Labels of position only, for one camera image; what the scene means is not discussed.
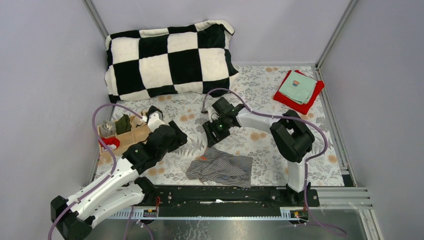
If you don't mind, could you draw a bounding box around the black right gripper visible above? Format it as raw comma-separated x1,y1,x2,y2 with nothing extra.
202,116,231,149

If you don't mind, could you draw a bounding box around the grey striped underwear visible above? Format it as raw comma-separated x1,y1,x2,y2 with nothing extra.
185,147,253,188

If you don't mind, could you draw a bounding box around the wooden divided organizer box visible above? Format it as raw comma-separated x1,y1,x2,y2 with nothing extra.
96,115,151,156

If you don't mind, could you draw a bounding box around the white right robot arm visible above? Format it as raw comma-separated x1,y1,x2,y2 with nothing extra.
202,106,315,206

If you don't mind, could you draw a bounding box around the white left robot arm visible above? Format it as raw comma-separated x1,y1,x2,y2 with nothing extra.
50,121,188,240

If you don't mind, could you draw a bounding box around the beige rolled sock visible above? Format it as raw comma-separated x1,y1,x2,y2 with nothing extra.
130,115,148,129

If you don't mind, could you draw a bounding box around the dark green rolled sock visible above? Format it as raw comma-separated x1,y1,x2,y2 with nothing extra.
115,114,132,135

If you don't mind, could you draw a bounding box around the floral patterned bed sheet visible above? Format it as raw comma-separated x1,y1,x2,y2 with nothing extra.
111,66,344,187

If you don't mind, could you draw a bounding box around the grey rolled sock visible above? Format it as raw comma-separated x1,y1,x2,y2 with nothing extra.
99,120,116,138

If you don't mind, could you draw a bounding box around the red rolled sock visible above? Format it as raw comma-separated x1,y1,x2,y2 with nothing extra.
101,136,121,150

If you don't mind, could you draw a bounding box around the black white checkered pillow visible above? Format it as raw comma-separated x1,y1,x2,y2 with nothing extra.
104,20,239,104

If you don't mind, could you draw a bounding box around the red folded garment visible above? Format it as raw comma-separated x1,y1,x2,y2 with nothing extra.
273,70,325,115

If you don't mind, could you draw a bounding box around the mint green folded cloth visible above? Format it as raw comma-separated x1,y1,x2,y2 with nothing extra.
278,71,318,105

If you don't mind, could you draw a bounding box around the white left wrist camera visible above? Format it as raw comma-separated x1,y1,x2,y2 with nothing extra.
147,105,166,132

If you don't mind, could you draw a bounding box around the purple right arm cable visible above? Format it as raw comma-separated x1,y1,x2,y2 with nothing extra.
201,87,349,238

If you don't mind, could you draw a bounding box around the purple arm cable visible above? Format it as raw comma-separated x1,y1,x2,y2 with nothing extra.
201,87,349,238
47,103,150,240

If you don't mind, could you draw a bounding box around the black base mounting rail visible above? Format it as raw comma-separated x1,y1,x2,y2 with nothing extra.
138,185,320,218

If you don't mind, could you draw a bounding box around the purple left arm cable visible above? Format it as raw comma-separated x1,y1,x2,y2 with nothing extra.
47,103,150,240

